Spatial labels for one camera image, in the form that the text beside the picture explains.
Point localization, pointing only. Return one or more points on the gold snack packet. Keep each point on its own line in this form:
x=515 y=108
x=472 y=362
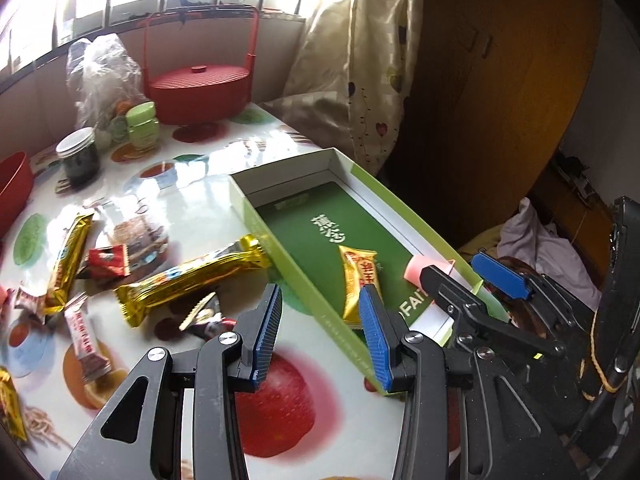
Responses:
x=10 y=400

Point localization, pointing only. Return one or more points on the red bowl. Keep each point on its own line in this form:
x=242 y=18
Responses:
x=10 y=185

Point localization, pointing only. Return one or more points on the white cloth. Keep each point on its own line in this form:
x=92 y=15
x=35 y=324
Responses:
x=540 y=240

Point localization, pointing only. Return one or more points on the small orange-gold snack packet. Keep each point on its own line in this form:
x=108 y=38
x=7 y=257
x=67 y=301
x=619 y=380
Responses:
x=355 y=280

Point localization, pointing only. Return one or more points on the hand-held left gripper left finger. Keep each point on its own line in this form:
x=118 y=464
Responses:
x=265 y=330

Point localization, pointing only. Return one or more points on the cream patterned curtain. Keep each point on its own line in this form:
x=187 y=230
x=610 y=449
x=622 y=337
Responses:
x=340 y=60

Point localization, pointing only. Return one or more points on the clear plastic bag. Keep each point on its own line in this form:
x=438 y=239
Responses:
x=100 y=75

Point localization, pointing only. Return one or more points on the wooden wardrobe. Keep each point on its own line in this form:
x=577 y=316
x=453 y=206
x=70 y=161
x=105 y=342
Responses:
x=475 y=85

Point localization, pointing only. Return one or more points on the long gold snack bar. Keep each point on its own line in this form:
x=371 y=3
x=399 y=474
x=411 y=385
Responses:
x=190 y=280
x=67 y=260

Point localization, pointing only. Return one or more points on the pink candy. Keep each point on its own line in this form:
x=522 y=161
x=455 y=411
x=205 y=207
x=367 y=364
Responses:
x=417 y=267

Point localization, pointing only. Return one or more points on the green jar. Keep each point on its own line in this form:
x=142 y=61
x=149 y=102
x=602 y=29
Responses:
x=142 y=125

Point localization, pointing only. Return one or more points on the white and pink candy packet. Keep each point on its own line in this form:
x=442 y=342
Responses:
x=85 y=340

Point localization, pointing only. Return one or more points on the black snack wrapper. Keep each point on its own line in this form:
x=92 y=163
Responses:
x=205 y=315

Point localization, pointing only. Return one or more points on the small white candy packet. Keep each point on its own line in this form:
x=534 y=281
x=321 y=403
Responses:
x=30 y=300

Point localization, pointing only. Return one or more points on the green cardboard box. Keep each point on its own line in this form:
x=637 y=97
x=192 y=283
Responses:
x=300 y=220

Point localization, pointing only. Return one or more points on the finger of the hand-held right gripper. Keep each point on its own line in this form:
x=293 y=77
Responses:
x=500 y=270
x=450 y=295

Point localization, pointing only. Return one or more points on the dark jar with silver lid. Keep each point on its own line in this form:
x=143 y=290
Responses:
x=77 y=160

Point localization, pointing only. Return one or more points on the red candy packet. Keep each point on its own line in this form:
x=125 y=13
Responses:
x=107 y=260

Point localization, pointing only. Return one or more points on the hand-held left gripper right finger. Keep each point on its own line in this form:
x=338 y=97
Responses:
x=375 y=340

